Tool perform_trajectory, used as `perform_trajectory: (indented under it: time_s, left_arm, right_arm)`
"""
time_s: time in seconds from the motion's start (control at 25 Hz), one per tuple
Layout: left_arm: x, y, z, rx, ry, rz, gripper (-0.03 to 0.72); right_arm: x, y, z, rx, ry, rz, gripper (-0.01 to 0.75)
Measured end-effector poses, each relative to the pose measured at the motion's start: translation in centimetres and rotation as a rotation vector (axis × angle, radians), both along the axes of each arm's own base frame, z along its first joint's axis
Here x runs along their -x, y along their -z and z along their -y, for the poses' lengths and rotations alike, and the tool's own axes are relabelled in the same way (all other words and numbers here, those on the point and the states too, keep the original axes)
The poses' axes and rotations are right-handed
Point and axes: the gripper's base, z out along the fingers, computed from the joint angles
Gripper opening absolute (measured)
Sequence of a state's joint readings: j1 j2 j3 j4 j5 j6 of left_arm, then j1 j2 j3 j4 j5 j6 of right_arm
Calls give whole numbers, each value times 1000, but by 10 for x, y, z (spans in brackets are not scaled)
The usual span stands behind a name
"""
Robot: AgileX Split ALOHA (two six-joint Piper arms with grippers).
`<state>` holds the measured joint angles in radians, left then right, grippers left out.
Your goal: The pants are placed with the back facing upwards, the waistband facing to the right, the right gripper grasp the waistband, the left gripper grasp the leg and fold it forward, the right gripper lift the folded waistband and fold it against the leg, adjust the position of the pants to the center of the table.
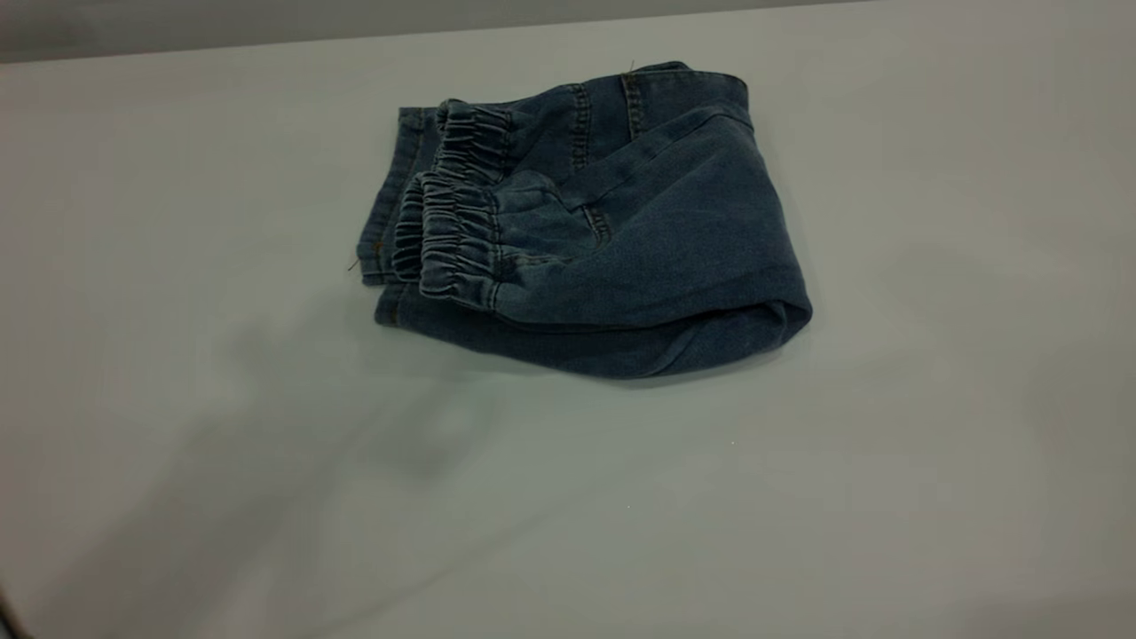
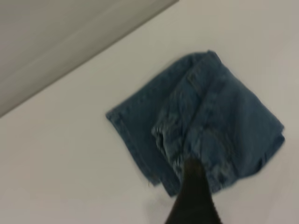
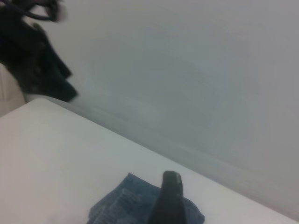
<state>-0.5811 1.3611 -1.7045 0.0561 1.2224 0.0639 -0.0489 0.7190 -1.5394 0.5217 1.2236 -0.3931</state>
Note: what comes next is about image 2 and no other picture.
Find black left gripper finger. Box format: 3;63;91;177
164;157;222;224

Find blue denim printed shorts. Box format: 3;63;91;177
105;49;285;198

